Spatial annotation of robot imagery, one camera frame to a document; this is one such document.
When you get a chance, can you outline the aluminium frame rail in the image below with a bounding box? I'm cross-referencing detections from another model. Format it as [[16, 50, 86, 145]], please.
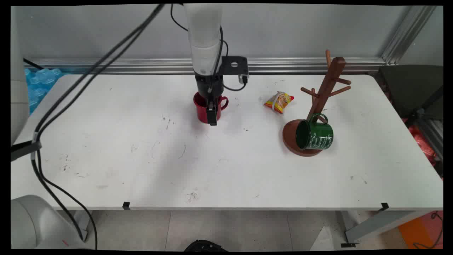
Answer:
[[381, 5, 438, 66], [23, 57, 387, 75], [416, 117, 443, 160]]

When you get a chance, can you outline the black cable strap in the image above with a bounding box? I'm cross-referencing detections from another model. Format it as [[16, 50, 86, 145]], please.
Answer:
[[11, 141, 42, 162]]

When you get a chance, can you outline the yellow orange snack packet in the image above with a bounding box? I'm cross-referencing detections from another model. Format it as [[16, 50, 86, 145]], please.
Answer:
[[264, 91, 294, 114]]

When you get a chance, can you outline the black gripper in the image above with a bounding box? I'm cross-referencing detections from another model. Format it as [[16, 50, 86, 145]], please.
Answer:
[[195, 72, 224, 126]]

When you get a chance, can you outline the green enamel mug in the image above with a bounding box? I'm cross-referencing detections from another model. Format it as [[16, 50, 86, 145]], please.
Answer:
[[296, 113, 334, 151]]

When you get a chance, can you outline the red plastic bag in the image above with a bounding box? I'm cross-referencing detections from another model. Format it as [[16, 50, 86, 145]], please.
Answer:
[[402, 119, 438, 168]]

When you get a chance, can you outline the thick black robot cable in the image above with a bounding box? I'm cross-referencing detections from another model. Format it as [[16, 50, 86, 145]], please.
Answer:
[[34, 4, 167, 250], [31, 4, 164, 245]]

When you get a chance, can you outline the thin floor cable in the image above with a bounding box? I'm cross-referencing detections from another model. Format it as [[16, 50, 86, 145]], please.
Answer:
[[413, 211, 443, 249]]

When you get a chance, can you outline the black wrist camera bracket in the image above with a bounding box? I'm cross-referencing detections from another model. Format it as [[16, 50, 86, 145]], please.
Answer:
[[221, 56, 249, 77]]

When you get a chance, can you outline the red mug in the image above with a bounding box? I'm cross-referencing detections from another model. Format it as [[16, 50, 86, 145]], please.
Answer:
[[193, 91, 229, 124]]

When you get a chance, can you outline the blue bubble wrap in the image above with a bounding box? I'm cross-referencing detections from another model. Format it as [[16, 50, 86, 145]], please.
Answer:
[[24, 68, 65, 114]]

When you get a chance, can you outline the grey metal table leg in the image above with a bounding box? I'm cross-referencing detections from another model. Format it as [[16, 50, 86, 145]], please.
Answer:
[[340, 210, 427, 248], [71, 210, 93, 242]]

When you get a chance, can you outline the brown wooden mug tree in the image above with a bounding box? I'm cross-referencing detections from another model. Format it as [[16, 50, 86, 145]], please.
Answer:
[[282, 50, 352, 157]]

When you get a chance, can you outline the thin black camera cable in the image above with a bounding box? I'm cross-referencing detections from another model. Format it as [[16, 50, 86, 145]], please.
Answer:
[[171, 4, 248, 93]]

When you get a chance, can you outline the black round object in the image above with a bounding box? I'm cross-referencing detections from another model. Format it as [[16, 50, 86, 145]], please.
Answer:
[[184, 239, 228, 252]]

